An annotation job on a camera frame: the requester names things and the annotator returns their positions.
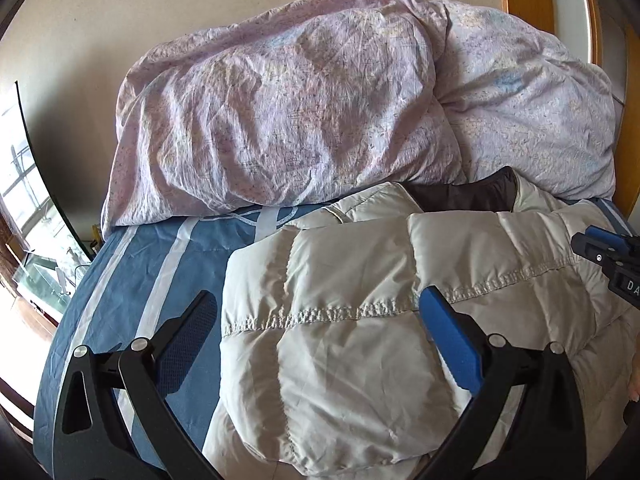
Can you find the white puffer jacket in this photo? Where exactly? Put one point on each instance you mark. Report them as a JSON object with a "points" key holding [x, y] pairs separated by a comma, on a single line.
{"points": [[350, 340]]}

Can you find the glass side table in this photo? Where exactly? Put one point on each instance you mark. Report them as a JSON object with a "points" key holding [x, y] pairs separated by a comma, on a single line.
{"points": [[47, 280]]}

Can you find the pink patterned duvet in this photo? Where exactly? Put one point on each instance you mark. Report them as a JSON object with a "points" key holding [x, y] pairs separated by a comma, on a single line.
{"points": [[300, 110]]}

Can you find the blue striped bedsheet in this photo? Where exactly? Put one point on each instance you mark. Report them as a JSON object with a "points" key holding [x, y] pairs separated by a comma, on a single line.
{"points": [[117, 280]]}

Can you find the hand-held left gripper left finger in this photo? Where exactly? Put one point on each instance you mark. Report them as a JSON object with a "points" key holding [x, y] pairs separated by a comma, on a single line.
{"points": [[191, 341]]}

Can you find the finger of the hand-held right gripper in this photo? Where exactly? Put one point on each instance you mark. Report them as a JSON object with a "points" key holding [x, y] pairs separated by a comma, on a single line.
{"points": [[602, 241]]}

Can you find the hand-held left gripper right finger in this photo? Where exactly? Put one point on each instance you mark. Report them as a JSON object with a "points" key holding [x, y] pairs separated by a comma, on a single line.
{"points": [[450, 336]]}

